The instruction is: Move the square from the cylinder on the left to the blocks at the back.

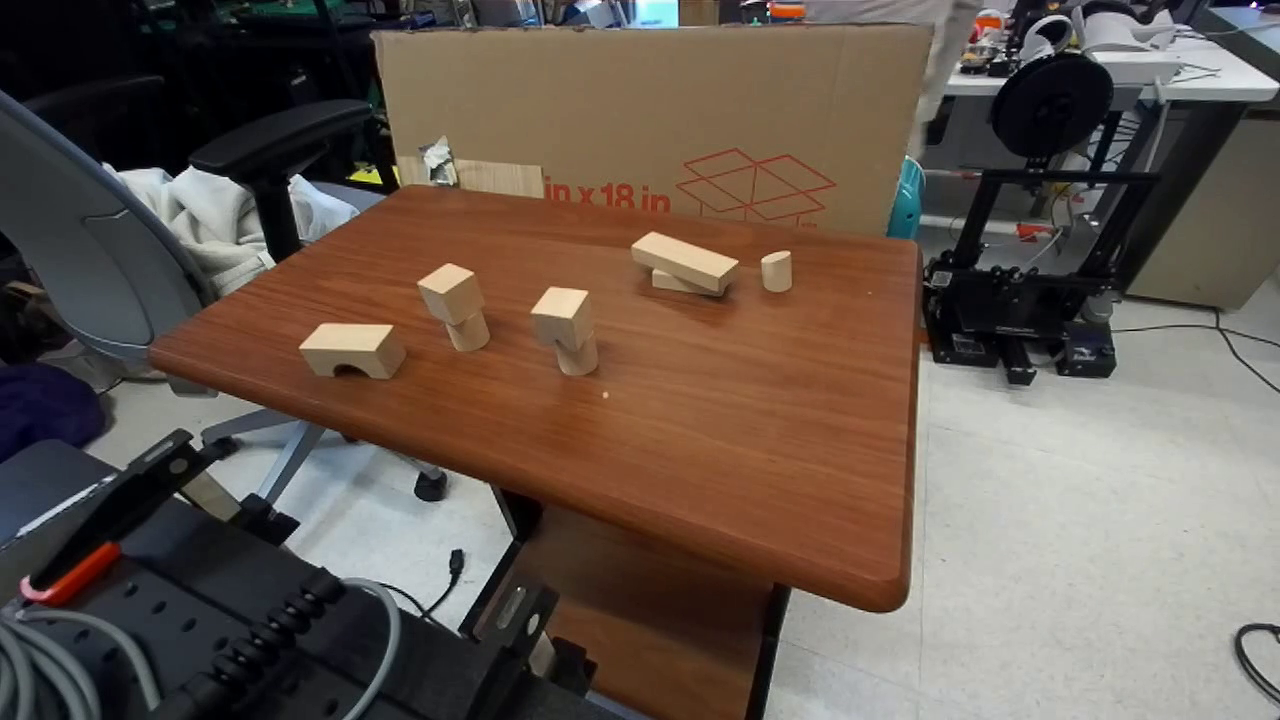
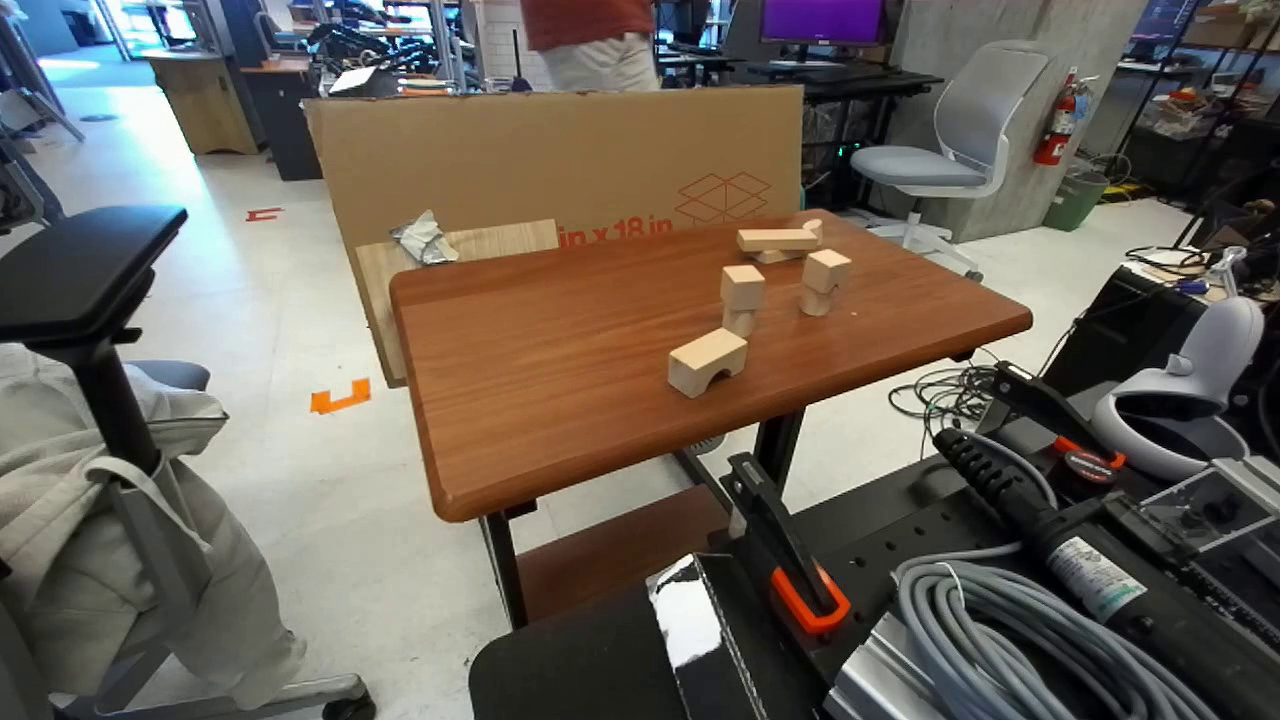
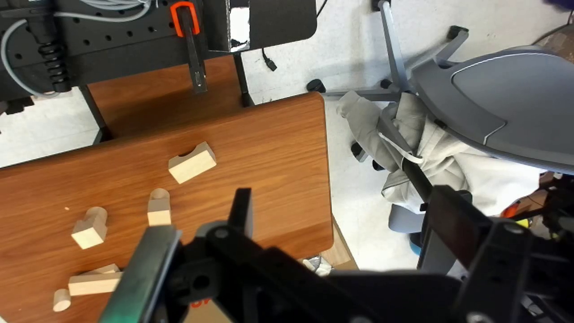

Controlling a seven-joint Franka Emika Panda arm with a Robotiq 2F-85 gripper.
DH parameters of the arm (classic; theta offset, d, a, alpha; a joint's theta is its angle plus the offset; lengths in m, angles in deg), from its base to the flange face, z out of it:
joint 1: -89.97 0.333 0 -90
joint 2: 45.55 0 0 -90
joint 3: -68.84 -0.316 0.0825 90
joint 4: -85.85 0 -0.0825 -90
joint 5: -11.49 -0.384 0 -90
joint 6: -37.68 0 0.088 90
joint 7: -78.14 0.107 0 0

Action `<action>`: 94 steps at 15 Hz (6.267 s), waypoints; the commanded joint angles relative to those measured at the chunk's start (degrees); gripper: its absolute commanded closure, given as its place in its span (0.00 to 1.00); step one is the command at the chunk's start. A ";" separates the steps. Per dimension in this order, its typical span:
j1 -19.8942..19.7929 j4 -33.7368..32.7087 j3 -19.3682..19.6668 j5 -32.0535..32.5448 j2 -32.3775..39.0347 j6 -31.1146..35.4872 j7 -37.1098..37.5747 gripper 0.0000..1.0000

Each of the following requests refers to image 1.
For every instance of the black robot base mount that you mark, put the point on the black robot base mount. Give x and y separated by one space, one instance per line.
208 616

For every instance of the small wooden cylinder right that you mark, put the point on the small wooden cylinder right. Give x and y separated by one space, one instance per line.
776 271

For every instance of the left wooden cylinder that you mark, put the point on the left wooden cylinder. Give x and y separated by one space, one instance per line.
468 332

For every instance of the grey office chair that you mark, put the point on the grey office chair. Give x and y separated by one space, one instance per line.
116 279

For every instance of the square wooden block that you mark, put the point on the square wooden block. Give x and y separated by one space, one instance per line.
451 294
567 317

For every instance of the orange handled black tool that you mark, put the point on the orange handled black tool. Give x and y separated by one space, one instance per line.
125 503

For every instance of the wooden arch block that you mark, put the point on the wooden arch block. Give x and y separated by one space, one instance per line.
366 350

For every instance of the black 3D printer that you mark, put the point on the black 3D printer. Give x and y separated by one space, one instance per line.
1032 258

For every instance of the white cloth on chair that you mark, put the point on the white cloth on chair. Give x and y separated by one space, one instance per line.
219 218

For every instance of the white desk at back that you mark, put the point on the white desk at back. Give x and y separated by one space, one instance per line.
1191 96

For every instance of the large cardboard box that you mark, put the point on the large cardboard box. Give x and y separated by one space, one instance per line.
725 123

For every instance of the black filament spool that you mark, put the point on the black filament spool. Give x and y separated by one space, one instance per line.
1051 107

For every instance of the long wooden plank block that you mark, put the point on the long wooden plank block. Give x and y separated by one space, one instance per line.
684 263

